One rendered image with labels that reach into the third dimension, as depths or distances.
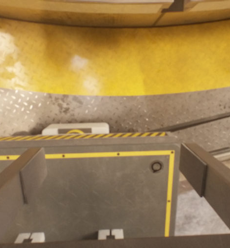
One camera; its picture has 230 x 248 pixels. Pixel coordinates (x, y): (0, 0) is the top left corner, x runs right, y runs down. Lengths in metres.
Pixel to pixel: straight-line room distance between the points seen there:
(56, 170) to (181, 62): 0.66
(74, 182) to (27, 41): 0.60
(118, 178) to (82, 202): 0.14
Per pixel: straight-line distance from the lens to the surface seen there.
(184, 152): 0.16
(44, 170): 0.17
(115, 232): 0.68
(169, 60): 0.85
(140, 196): 0.61
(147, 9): 0.57
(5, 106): 0.93
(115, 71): 0.80
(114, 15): 0.70
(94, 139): 0.51
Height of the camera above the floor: 0.80
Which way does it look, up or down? 75 degrees down
